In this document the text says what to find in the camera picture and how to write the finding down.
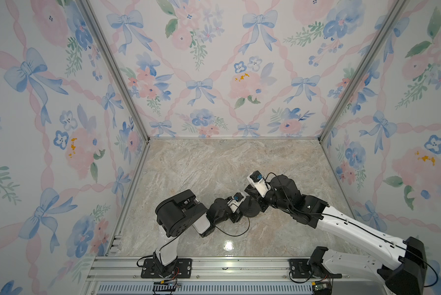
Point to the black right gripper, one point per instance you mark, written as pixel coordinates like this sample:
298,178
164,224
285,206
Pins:
254,193

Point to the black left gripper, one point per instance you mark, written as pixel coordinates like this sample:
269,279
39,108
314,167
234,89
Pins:
236,217

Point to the black round microphone stand base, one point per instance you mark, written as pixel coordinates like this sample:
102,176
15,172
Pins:
250,208

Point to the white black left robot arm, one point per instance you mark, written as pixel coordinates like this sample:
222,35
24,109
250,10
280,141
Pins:
182,211

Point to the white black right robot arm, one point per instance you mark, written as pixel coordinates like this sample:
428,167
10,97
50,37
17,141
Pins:
400,265

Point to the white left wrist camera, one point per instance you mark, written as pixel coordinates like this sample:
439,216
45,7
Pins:
235,201

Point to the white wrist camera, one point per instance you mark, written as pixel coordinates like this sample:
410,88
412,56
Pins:
235,201
258,182

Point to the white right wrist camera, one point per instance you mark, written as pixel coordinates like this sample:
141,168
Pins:
258,182

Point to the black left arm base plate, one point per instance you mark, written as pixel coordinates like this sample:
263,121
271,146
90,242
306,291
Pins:
180,268

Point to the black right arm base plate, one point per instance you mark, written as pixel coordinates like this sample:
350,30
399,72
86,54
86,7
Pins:
312,267

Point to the aluminium mounting rail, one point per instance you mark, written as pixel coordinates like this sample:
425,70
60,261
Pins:
220,276

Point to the aluminium left corner post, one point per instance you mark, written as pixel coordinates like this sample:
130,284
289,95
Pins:
95,29

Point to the aluminium corner post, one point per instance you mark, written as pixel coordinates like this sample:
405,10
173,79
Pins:
389,22
95,29

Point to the aluminium right corner post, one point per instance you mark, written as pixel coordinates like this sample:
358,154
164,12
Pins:
389,22

